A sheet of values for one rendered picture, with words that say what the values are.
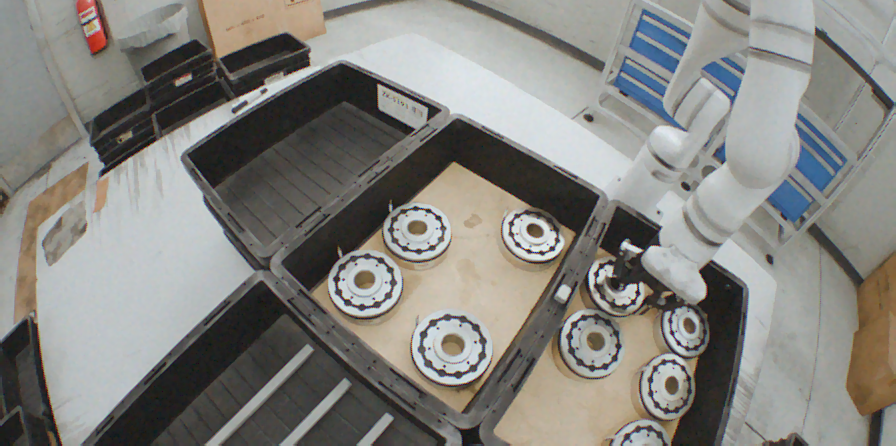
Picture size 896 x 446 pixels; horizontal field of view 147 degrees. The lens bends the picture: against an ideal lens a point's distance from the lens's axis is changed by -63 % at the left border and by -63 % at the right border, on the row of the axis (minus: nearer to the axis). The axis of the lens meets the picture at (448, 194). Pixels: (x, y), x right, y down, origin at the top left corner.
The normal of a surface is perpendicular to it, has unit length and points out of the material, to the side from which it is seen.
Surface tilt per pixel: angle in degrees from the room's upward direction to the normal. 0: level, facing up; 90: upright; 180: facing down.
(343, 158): 0
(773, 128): 68
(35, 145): 90
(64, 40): 90
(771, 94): 75
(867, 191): 90
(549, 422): 0
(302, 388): 0
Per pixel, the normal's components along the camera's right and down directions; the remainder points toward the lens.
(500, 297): 0.10, -0.66
